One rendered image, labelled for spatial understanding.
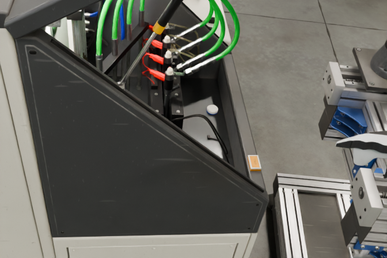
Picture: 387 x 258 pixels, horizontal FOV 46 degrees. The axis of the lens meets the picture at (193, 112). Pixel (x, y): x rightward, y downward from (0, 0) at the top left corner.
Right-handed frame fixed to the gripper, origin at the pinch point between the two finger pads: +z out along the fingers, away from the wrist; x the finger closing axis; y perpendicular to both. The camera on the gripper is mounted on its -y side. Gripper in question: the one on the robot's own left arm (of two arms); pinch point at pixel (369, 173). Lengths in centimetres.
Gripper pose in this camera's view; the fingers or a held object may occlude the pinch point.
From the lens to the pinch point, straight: 70.6
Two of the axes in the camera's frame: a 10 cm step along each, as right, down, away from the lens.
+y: -0.5, 8.1, 5.9
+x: -4.1, -5.6, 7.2
